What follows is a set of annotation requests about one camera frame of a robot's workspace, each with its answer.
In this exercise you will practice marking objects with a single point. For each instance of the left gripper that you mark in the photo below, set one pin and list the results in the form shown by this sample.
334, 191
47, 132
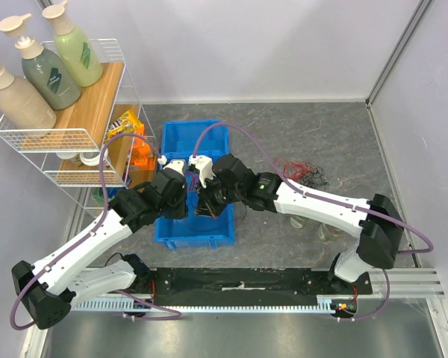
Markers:
181, 212

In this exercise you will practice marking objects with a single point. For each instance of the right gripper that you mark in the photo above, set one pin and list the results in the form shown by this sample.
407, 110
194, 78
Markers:
206, 205

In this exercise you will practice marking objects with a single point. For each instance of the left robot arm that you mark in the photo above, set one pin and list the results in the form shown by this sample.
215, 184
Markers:
41, 288

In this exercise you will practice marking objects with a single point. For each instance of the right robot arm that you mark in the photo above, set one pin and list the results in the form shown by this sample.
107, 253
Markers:
374, 223

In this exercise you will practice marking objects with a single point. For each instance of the orange plastic object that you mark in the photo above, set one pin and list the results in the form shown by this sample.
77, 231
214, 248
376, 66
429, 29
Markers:
142, 156

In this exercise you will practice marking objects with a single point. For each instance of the blue three-compartment bin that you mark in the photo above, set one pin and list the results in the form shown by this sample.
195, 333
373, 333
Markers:
178, 141

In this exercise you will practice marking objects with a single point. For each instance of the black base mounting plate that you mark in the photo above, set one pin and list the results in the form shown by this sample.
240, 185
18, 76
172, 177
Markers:
244, 287

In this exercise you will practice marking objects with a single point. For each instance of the left glass bottle green cap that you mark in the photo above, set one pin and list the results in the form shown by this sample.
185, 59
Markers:
299, 222

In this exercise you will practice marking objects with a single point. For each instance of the glass bottle green cap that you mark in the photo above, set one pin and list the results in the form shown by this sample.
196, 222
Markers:
328, 234
299, 222

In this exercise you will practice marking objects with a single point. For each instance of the yellow candy bag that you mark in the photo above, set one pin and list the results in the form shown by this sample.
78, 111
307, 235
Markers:
128, 122

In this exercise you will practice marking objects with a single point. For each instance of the white jar on shelf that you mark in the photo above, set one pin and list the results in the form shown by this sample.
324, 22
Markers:
90, 159

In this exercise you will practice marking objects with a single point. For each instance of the right glass bottle green cap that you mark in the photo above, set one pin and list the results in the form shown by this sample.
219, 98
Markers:
328, 234

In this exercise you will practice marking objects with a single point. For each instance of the dark green pump bottle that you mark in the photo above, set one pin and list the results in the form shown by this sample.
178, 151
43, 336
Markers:
42, 67

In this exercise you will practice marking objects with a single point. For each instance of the light green pump bottle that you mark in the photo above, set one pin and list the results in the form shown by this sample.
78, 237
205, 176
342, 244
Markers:
73, 46

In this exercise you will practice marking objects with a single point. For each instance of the beige pump bottle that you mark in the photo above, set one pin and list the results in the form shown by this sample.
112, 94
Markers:
22, 104

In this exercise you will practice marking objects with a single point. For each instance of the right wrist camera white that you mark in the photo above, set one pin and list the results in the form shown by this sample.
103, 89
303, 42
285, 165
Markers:
202, 165

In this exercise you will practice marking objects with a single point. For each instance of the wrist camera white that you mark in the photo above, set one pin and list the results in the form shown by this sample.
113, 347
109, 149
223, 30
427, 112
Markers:
202, 165
177, 165

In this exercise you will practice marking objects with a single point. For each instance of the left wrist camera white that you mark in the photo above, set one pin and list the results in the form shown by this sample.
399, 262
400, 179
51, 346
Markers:
177, 165

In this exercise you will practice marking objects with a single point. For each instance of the white wire shelf rack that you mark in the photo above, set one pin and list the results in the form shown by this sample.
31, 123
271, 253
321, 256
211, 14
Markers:
81, 128

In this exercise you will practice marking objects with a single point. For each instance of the white slotted cable duct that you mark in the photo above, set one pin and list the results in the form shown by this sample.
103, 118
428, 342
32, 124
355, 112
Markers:
122, 304

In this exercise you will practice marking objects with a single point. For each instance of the aluminium corner post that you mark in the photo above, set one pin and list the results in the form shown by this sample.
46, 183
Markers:
402, 43

